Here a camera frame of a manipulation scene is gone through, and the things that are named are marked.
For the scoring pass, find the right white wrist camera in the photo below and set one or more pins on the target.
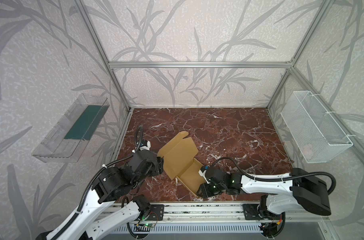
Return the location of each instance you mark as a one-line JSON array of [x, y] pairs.
[[202, 172]]

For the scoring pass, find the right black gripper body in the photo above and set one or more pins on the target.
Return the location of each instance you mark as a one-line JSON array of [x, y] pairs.
[[204, 183]]

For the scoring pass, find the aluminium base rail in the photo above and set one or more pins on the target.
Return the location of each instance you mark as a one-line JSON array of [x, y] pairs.
[[212, 212]]

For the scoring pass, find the white wire mesh basket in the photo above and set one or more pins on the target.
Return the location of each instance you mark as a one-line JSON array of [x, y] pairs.
[[317, 134]]

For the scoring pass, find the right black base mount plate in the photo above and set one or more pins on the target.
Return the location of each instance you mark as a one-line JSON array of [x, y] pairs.
[[251, 211]]

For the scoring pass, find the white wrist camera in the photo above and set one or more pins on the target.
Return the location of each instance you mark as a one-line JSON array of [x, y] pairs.
[[202, 172], [145, 145]]

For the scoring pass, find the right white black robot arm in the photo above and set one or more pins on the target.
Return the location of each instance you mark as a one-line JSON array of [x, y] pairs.
[[294, 191]]

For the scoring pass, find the brown cardboard box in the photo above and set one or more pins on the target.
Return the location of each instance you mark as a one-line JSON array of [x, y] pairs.
[[180, 162]]

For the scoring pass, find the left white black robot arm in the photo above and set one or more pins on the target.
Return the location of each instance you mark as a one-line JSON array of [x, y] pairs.
[[108, 185]]

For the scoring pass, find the clear plastic wall bin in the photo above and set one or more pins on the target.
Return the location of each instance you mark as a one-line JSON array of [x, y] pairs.
[[68, 139]]

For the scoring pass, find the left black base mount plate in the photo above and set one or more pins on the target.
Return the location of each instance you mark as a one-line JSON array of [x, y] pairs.
[[154, 213]]

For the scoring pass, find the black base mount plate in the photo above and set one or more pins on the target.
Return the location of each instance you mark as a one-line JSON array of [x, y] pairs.
[[154, 213], [251, 211]]

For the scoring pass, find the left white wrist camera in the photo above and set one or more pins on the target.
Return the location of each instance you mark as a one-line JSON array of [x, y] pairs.
[[145, 145]]

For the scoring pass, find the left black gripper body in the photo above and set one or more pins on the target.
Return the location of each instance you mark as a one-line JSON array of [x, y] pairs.
[[159, 165]]

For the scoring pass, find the aluminium cage frame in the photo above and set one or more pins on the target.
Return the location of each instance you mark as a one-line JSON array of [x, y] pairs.
[[289, 66]]

